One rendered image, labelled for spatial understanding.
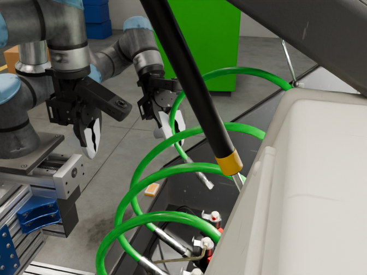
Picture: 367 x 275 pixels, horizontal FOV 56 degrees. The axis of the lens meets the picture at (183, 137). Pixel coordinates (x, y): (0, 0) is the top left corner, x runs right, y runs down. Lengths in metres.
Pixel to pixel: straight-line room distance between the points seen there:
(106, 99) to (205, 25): 3.29
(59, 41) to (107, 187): 2.11
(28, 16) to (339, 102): 0.54
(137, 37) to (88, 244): 1.61
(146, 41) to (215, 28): 3.03
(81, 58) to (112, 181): 2.12
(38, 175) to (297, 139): 1.08
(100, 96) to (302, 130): 0.56
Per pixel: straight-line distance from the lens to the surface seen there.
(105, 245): 0.56
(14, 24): 0.65
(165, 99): 0.87
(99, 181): 2.78
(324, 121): 0.19
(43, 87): 1.22
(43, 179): 1.18
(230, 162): 0.29
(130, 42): 0.95
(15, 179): 1.25
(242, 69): 0.68
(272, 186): 0.17
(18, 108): 1.16
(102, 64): 0.91
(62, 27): 0.67
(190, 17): 3.93
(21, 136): 1.19
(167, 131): 0.84
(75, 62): 0.69
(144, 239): 1.06
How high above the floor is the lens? 1.63
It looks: 30 degrees down
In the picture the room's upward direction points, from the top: straight up
